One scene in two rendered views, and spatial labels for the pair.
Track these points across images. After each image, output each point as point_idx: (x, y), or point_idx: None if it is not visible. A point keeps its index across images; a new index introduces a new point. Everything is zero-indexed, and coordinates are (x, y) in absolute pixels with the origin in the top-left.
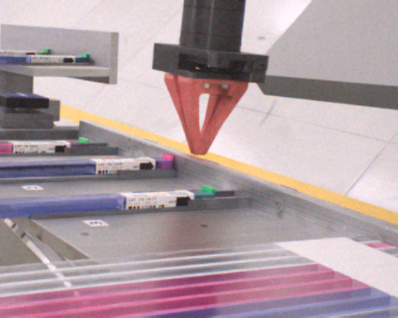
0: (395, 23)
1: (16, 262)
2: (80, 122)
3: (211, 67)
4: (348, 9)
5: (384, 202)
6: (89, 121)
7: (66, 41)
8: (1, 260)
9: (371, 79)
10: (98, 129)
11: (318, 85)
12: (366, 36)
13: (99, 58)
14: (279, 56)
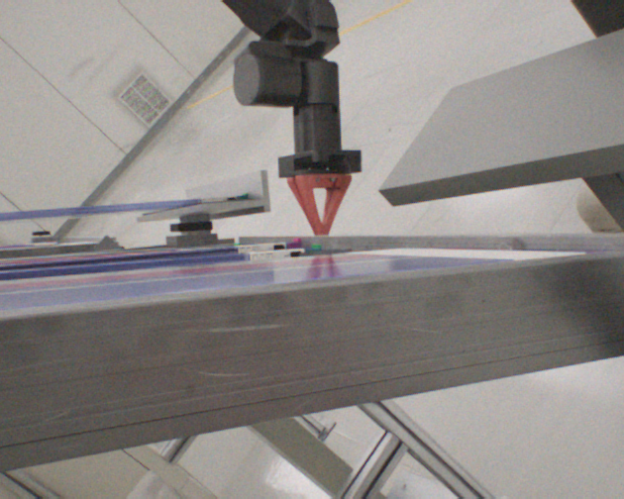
0: (479, 128)
1: None
2: (240, 238)
3: (321, 166)
4: (447, 127)
5: None
6: (246, 236)
7: (232, 188)
8: None
9: (462, 171)
10: (251, 239)
11: (427, 186)
12: (459, 143)
13: (255, 193)
14: (398, 172)
